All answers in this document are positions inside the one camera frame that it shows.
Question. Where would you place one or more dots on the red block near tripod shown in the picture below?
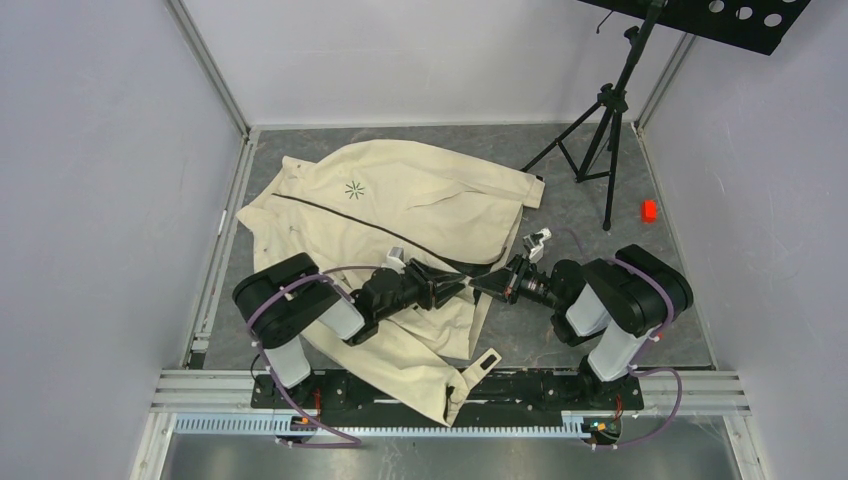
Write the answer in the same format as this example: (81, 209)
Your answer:
(649, 211)

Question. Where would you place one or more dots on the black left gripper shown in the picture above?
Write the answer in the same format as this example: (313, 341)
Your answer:
(433, 280)

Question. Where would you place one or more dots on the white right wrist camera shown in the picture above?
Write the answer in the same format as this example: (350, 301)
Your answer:
(534, 244)

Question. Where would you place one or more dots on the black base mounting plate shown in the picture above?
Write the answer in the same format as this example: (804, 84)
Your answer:
(505, 398)

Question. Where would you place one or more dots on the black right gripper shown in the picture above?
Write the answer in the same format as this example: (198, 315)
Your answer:
(504, 283)

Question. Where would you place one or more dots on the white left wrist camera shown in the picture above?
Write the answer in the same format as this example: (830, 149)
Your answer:
(394, 259)

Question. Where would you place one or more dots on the grey slotted cable duct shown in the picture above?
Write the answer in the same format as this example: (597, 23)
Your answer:
(294, 426)

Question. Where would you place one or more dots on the black perforated panel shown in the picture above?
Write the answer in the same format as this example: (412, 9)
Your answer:
(753, 25)

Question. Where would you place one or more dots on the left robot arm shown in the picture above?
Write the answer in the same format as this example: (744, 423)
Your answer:
(280, 302)

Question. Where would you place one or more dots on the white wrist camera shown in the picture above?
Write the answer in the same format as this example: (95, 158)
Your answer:
(394, 259)
(534, 244)

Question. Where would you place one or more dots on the black tripod stand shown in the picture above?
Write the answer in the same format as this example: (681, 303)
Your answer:
(612, 99)

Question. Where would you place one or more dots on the cream zip-up jacket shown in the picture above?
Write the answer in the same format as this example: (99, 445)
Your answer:
(445, 209)

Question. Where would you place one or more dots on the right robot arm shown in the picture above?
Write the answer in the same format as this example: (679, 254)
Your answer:
(623, 302)

